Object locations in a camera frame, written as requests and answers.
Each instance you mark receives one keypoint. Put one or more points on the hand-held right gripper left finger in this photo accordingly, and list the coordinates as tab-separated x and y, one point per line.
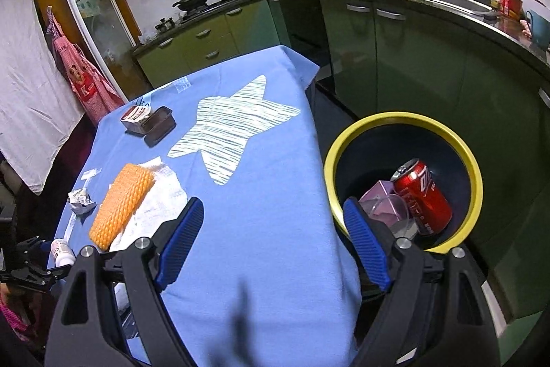
180	246

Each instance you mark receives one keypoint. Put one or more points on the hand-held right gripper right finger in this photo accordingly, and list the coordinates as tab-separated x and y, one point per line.
367	246

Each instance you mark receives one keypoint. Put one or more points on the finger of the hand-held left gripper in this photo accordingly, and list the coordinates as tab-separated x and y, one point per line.
34	247
38	276

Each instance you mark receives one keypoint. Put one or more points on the white pill bottle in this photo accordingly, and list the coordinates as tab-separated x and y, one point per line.
62	251

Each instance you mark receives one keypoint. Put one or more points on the clear plastic cup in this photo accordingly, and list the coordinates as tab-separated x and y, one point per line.
397	216

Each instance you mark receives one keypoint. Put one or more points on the purple cardboard box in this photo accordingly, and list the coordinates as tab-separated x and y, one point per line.
378	193

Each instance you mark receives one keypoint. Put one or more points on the white tissue paper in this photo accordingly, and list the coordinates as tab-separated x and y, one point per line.
165	186

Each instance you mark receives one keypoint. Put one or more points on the white wrapper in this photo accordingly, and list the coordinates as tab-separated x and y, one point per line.
81	201

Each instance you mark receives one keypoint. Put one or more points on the orange foam net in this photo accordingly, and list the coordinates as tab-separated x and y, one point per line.
120	208

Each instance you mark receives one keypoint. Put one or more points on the red soda can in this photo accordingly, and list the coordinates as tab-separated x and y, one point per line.
423	199

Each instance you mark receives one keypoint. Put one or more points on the yellow rimmed waste bin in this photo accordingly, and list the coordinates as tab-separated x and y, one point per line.
386	143

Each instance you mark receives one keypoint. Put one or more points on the brown plastic tray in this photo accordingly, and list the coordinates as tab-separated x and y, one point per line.
159	126

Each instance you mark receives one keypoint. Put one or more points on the red and white carton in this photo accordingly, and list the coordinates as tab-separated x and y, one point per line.
135	117

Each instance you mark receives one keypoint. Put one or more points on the blue printed tablecloth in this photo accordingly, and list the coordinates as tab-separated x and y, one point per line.
258	221

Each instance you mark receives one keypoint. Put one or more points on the white hanging cloth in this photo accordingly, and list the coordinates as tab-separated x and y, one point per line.
30	92

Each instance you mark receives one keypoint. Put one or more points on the red checked apron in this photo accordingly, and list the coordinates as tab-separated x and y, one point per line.
86	87

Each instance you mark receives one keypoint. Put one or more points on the green base cabinets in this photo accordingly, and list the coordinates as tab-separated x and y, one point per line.
408	61

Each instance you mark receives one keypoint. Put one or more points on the small steel pot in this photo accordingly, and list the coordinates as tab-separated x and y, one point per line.
165	26

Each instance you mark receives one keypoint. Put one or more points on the white framed glass door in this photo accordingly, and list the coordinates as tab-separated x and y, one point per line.
86	6

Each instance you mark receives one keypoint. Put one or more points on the black gas stove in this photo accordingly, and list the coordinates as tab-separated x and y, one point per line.
215	8

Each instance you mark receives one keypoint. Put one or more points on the black wok with lid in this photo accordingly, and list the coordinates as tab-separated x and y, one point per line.
193	0

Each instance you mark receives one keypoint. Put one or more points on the pink checked cloth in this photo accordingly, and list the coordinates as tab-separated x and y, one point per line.
525	29

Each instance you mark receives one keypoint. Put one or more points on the blue mug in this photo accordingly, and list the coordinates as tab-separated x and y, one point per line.
539	27

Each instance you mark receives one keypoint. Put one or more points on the red box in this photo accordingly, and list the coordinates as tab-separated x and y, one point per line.
509	3

